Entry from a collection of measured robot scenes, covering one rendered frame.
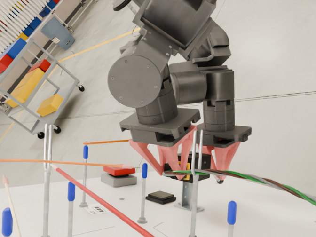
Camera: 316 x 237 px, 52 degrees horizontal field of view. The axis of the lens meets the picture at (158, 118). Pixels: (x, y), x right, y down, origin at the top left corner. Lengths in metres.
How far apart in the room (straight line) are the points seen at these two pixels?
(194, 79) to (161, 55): 0.22
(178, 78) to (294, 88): 1.74
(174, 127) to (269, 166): 1.54
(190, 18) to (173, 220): 0.29
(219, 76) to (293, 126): 1.49
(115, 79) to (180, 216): 0.26
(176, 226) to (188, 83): 0.22
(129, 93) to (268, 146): 1.71
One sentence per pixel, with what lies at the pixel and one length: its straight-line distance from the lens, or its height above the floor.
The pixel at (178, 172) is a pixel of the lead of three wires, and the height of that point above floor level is 1.20.
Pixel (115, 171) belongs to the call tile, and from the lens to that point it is 0.65.
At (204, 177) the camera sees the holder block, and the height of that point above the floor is 1.10.
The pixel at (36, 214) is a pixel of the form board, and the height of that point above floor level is 1.25.
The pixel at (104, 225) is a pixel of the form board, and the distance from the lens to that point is 0.48.
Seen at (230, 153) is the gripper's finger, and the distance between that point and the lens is 0.63.
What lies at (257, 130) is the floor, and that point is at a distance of 2.13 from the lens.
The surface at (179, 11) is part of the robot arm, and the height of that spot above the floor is 1.34.
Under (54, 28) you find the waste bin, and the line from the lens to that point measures 7.31.
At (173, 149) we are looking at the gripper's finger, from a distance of 0.42.
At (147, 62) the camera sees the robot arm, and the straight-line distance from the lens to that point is 0.33.
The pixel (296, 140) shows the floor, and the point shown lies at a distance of 1.96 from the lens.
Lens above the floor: 1.47
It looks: 31 degrees down
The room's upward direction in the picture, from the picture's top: 46 degrees counter-clockwise
